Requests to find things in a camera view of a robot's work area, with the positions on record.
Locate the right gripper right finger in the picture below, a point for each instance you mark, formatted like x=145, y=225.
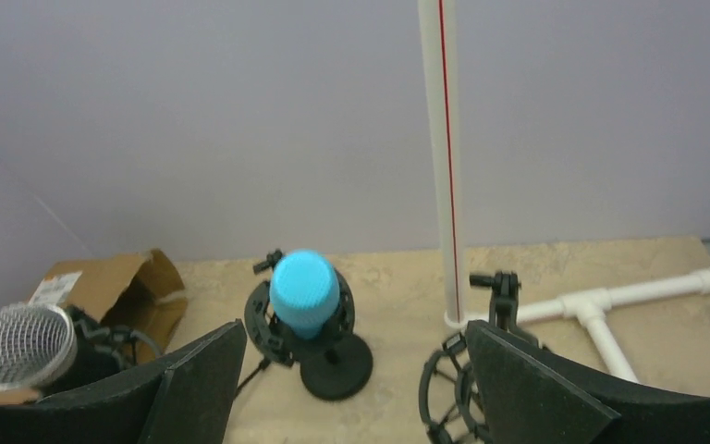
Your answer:
x=535, y=396

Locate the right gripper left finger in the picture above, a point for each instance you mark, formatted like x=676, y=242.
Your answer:
x=185, y=396

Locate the tripod shock mount stand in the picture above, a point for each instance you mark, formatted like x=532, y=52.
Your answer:
x=457, y=424

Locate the tripod microphone stand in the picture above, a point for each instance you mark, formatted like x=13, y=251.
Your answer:
x=122, y=343

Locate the brown cardboard box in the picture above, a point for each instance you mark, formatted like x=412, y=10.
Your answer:
x=140, y=290

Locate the round base microphone stand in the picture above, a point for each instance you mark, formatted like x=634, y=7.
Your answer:
x=335, y=365

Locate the teal microphone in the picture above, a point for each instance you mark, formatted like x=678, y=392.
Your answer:
x=304, y=292

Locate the black glitter microphone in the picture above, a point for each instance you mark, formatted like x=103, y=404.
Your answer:
x=50, y=349

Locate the white PVC pipe frame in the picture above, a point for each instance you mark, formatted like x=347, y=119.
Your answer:
x=438, y=28

